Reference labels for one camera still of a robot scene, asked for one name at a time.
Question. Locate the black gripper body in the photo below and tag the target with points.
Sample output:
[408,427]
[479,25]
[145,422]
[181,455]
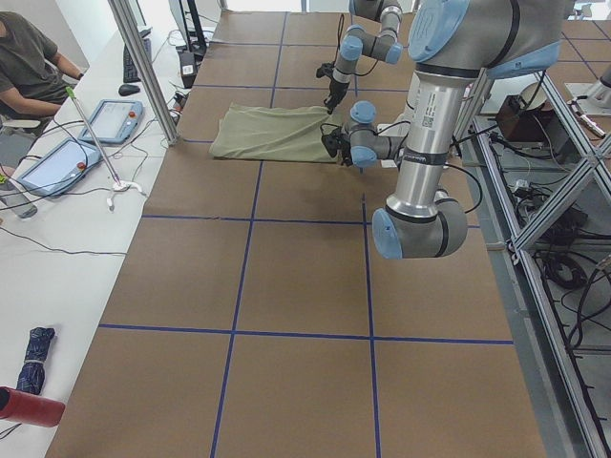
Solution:
[337,89]
[345,154]

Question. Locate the olive green long-sleeve shirt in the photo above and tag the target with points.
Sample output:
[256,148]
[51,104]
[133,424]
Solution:
[277,134]

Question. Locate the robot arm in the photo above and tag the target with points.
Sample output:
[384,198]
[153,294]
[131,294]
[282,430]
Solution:
[384,46]
[450,43]

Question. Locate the black box with label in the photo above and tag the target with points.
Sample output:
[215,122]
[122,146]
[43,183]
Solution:
[188,69]

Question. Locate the black computer mouse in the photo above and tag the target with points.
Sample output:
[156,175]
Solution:
[127,89]

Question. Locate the far teach pendant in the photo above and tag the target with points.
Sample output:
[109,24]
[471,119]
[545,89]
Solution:
[114,121]

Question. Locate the teach pendant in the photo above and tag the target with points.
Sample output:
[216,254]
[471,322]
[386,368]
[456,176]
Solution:
[60,169]
[114,121]

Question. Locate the white stick tool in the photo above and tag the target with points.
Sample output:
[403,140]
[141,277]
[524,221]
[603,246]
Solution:
[119,185]

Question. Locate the near teach pendant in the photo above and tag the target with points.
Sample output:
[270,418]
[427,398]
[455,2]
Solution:
[60,169]

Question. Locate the person in green shirt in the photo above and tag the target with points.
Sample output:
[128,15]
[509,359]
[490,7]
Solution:
[33,70]

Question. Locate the folded dark blue umbrella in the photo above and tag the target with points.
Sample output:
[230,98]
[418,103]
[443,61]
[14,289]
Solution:
[32,374]

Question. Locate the red cylinder bottle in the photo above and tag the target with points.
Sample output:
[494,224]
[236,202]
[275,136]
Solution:
[30,409]

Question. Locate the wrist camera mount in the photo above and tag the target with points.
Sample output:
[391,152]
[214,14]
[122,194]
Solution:
[325,70]
[331,137]

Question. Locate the aluminium frame rack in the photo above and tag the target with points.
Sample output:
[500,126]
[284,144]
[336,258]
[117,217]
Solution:
[544,205]

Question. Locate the aluminium frame post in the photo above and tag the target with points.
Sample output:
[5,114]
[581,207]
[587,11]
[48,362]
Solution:
[127,27]

